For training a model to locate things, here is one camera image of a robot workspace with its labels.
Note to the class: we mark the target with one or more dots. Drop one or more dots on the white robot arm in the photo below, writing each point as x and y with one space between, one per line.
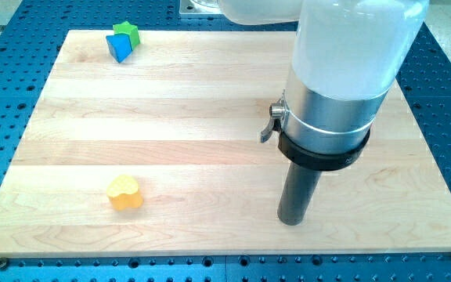
345 59

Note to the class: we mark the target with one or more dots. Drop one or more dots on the light wooden board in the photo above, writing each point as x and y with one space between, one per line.
182 116

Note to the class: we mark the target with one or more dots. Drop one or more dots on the left board clamp screw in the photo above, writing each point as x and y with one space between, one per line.
4 263

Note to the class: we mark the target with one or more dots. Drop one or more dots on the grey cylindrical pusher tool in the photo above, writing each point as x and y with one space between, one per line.
298 192

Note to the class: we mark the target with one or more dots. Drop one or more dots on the yellow heart block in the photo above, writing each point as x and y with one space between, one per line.
124 192

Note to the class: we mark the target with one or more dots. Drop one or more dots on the blue triangular block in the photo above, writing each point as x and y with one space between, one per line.
119 46

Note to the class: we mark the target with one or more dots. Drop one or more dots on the green star block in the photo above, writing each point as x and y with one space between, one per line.
130 30

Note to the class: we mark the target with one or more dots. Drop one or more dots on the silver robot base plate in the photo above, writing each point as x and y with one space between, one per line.
199 7

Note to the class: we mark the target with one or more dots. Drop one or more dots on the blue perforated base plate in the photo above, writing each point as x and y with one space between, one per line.
31 37

